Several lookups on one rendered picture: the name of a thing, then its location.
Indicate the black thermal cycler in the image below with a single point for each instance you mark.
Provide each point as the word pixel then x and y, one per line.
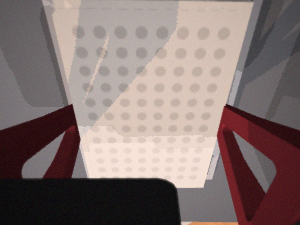
pixel 266 84

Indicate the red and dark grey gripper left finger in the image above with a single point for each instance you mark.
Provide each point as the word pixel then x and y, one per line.
pixel 21 142

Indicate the cream well plate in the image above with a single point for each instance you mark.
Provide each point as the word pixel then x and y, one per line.
pixel 148 81

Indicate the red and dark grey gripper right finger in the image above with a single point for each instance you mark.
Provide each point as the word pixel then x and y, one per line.
pixel 279 143

